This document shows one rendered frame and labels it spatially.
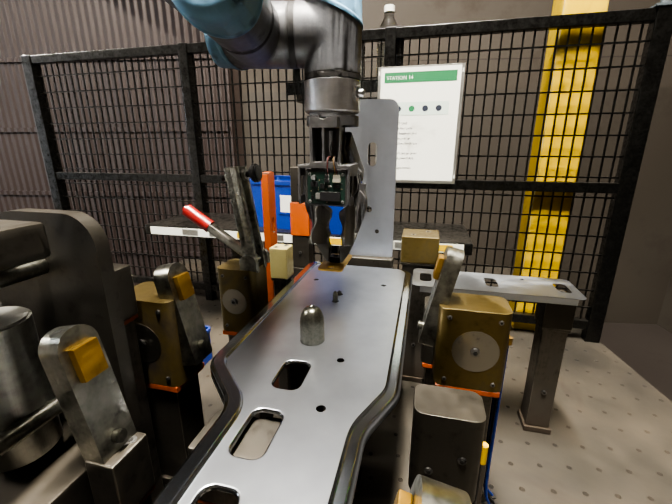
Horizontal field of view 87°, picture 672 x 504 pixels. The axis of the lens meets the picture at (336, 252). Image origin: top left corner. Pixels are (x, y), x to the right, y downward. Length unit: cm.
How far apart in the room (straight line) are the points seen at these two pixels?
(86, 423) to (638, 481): 82
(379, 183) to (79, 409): 64
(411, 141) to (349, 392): 81
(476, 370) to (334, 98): 40
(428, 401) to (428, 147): 79
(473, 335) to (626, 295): 286
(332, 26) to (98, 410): 46
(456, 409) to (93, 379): 33
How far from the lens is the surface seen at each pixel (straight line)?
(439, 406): 41
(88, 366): 36
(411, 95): 108
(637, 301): 339
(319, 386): 41
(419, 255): 79
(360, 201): 53
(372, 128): 80
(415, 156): 107
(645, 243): 325
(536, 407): 86
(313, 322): 46
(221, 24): 38
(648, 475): 91
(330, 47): 50
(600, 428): 96
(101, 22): 315
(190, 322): 49
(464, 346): 51
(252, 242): 59
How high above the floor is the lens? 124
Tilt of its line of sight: 16 degrees down
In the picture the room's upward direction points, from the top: straight up
